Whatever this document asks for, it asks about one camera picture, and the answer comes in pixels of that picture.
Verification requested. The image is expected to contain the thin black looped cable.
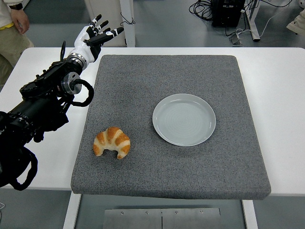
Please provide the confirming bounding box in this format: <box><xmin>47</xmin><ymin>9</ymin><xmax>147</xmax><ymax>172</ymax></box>
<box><xmin>120</xmin><ymin>11</ymin><xmax>136</xmax><ymax>26</ymax></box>

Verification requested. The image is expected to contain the person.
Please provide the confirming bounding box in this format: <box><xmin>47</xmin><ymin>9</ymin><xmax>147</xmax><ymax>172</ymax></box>
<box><xmin>0</xmin><ymin>0</ymin><xmax>34</xmax><ymax>85</ymax></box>

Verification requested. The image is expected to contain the white desk leg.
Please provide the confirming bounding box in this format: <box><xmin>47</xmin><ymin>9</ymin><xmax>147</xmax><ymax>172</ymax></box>
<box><xmin>245</xmin><ymin>0</ymin><xmax>261</xmax><ymax>42</ymax></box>

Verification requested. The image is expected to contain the white table leg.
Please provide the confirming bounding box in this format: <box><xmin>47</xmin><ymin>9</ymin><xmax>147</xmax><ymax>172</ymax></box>
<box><xmin>62</xmin><ymin>190</ymin><xmax>82</xmax><ymax>229</ymax></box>
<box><xmin>242</xmin><ymin>199</ymin><xmax>259</xmax><ymax>229</ymax></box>

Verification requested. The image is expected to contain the grey felt mat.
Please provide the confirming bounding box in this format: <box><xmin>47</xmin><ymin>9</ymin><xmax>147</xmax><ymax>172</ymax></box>
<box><xmin>71</xmin><ymin>54</ymin><xmax>272</xmax><ymax>200</ymax></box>

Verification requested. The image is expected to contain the black computer case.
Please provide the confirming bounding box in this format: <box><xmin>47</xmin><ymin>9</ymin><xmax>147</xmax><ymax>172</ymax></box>
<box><xmin>211</xmin><ymin>0</ymin><xmax>246</xmax><ymax>27</ymax></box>

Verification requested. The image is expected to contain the golden croissant bread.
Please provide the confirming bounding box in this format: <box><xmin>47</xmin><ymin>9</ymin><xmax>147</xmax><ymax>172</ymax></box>
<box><xmin>92</xmin><ymin>126</ymin><xmax>131</xmax><ymax>160</ymax></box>

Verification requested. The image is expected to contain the white square post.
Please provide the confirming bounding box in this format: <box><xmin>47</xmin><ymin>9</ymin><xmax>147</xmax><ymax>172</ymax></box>
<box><xmin>120</xmin><ymin>0</ymin><xmax>136</xmax><ymax>48</ymax></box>

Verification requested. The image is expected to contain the black cable bundle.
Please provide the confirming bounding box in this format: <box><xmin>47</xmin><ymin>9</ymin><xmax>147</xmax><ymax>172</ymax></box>
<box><xmin>189</xmin><ymin>0</ymin><xmax>214</xmax><ymax>22</ymax></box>

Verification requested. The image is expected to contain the grey foot pedal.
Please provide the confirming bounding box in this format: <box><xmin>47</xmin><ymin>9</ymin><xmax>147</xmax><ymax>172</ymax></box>
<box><xmin>229</xmin><ymin>33</ymin><xmax>243</xmax><ymax>45</ymax></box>

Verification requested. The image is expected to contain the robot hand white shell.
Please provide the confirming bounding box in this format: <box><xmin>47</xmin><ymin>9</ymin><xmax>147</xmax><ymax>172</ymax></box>
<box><xmin>70</xmin><ymin>14</ymin><xmax>125</xmax><ymax>64</ymax></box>

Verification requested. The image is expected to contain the beige cabinet panel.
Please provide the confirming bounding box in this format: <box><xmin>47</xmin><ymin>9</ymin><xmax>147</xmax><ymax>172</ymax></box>
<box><xmin>84</xmin><ymin>0</ymin><xmax>127</xmax><ymax>47</ymax></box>

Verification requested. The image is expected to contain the grey round plate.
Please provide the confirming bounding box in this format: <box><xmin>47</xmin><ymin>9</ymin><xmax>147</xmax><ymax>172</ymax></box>
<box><xmin>152</xmin><ymin>93</ymin><xmax>217</xmax><ymax>147</ymax></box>

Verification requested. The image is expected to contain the person's hand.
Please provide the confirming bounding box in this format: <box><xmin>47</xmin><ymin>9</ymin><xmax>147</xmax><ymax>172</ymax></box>
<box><xmin>10</xmin><ymin>9</ymin><xmax>31</xmax><ymax>34</ymax></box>

